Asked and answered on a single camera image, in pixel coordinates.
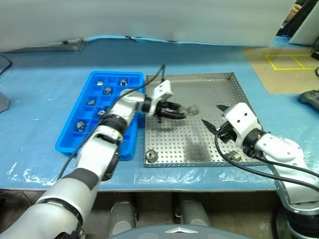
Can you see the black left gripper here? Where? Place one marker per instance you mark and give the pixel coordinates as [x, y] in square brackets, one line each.
[163, 109]

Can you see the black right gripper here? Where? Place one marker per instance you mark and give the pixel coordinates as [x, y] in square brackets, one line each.
[226, 132]

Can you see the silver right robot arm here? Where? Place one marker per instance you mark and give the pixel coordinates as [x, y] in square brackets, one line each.
[281, 149]

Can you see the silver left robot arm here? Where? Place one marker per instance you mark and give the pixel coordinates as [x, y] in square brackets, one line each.
[99, 149]

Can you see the blue compartment tray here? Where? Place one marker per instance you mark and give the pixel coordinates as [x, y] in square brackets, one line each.
[74, 139]

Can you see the perforated metal tray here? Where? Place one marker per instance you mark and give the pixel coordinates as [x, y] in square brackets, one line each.
[179, 144]

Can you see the brown cardboard mat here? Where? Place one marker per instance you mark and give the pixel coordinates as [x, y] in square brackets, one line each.
[261, 74]

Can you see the small black clip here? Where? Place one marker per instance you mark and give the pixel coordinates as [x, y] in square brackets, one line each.
[130, 38]

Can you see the black handheld controller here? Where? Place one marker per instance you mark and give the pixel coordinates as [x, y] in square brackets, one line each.
[310, 98]

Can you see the silver rounded cylinder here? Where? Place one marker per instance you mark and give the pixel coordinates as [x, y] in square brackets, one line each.
[194, 214]
[122, 216]

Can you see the grey-blue robot torso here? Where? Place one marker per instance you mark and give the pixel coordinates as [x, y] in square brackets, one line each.
[174, 232]

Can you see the flat perforated metal panel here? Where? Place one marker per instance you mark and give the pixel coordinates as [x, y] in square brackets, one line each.
[72, 44]

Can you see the white leaning board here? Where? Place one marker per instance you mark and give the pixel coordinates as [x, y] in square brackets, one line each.
[306, 32]

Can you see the dark-clothed bystander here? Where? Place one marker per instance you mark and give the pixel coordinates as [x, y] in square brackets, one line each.
[296, 20]

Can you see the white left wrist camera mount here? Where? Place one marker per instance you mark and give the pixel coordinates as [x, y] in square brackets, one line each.
[163, 90]

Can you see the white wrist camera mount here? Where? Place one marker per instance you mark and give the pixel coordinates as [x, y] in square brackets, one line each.
[163, 90]
[243, 119]

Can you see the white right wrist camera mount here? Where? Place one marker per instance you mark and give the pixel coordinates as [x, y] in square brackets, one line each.
[243, 119]

